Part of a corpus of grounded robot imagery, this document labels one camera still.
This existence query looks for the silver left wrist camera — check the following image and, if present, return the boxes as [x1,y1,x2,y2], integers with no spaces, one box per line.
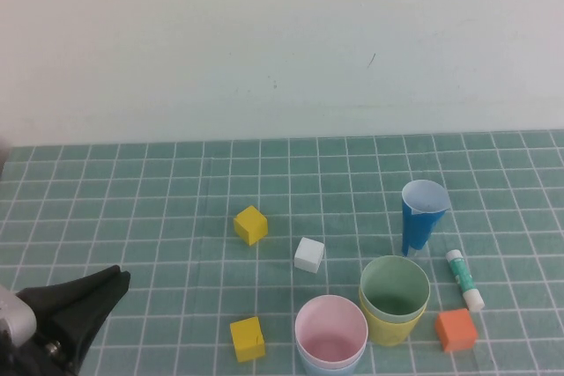
[0,284,38,347]

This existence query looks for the blue paper cone cup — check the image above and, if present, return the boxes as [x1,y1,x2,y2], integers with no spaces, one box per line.
[400,179,451,258]

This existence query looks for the white foam cube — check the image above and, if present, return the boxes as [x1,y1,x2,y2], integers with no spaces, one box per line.
[293,236,326,274]

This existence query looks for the yellow plastic cup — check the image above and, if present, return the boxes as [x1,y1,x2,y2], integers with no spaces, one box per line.
[358,287,428,348]

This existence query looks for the pink plastic cup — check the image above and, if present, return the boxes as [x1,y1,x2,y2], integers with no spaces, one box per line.
[293,294,369,369]

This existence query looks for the pale green plastic cup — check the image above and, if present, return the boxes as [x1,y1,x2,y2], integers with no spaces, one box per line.
[359,254,431,318]

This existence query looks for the yellow foam cube with crack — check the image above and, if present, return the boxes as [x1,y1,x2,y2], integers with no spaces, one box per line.
[228,316,267,364]

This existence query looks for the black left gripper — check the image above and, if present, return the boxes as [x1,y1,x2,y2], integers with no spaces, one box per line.
[0,264,132,376]

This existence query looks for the green checkered tablecloth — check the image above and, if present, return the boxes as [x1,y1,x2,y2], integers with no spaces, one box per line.
[0,129,564,376]

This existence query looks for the light blue plastic cup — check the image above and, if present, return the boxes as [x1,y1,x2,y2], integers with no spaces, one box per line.
[295,342,367,376]

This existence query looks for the green white glue stick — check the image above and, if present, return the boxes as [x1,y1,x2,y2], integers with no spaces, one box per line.
[444,248,486,313]

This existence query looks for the orange foam cube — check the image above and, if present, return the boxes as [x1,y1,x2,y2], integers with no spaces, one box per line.
[434,308,479,354]

